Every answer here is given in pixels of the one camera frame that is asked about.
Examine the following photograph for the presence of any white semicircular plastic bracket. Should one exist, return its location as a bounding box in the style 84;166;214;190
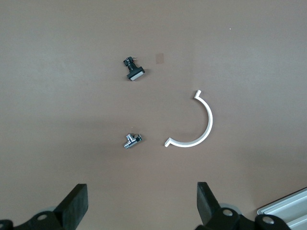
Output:
164;90;213;149

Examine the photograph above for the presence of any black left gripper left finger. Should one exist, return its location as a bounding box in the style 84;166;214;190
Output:
0;184;89;230

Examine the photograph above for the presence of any white drawer cabinet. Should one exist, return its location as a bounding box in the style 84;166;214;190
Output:
256;188;307;230

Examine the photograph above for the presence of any black square push button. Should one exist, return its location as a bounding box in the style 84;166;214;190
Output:
122;56;146;81

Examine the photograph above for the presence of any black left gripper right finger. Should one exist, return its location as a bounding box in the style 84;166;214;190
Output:
196;182;291;230

